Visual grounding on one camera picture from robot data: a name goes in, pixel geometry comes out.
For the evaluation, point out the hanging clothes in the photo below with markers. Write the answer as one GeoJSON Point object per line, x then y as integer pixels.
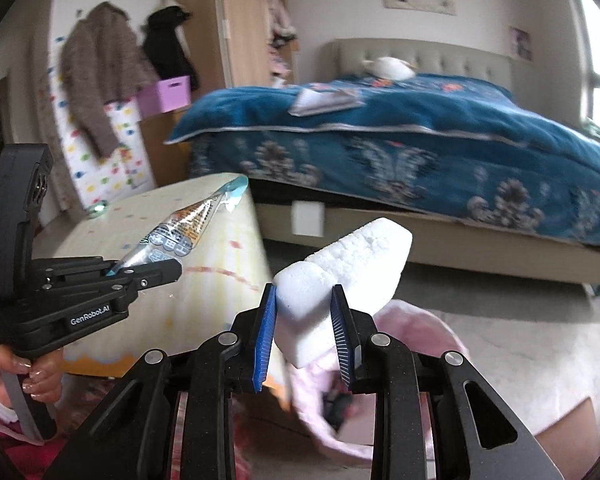
{"type": "Point", "coordinates": [280, 15]}

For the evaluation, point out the person's pink clothing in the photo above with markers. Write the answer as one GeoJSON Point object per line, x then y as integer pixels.
{"type": "Point", "coordinates": [30, 460]}

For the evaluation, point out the purple plastic basket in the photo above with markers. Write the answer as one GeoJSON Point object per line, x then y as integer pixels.
{"type": "Point", "coordinates": [165, 95]}

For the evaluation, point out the bed with blue quilt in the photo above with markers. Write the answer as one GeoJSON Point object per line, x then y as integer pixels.
{"type": "Point", "coordinates": [430, 57]}

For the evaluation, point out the white plush toy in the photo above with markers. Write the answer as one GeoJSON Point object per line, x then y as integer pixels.
{"type": "Point", "coordinates": [390, 66]}

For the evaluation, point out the black coat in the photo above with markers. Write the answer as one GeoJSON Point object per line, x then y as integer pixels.
{"type": "Point", "coordinates": [167, 45]}

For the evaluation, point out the white rug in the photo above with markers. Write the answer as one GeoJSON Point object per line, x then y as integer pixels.
{"type": "Point", "coordinates": [505, 370]}

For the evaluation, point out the bed with blue blanket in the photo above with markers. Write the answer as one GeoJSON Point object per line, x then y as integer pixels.
{"type": "Point", "coordinates": [430, 125]}

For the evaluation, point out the white colourful dotted board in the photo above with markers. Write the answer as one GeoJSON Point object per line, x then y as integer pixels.
{"type": "Point", "coordinates": [115, 160]}

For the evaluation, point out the grey book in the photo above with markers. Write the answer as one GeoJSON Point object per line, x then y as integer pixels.
{"type": "Point", "coordinates": [320, 102]}

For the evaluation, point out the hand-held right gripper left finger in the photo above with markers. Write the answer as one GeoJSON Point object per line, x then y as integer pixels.
{"type": "Point", "coordinates": [265, 340]}

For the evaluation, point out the person's left hand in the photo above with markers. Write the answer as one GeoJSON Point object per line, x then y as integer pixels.
{"type": "Point", "coordinates": [42, 380]}

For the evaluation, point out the brown fuzzy coat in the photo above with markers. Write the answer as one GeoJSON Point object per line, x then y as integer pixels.
{"type": "Point", "coordinates": [100, 60]}

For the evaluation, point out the clear printed plastic wrapper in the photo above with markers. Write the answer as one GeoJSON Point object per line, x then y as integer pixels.
{"type": "Point", "coordinates": [185, 225]}

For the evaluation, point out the white foam block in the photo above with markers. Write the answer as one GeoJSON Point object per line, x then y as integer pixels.
{"type": "Point", "coordinates": [350, 265]}

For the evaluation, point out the small wall picture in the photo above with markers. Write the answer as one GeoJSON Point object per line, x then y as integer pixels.
{"type": "Point", "coordinates": [521, 42]}

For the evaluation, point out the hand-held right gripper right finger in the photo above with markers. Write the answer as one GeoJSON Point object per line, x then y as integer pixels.
{"type": "Point", "coordinates": [342, 335]}

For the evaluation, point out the wooden wardrobe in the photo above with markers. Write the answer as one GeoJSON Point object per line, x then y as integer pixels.
{"type": "Point", "coordinates": [240, 20]}

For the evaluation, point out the wooden drawer cabinet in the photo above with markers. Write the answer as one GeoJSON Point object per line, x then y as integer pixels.
{"type": "Point", "coordinates": [160, 145]}

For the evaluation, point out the small green tin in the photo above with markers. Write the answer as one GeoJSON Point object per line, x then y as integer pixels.
{"type": "Point", "coordinates": [97, 208]}

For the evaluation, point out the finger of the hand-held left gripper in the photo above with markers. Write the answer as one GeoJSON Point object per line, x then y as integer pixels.
{"type": "Point", "coordinates": [155, 271]}
{"type": "Point", "coordinates": [80, 265]}

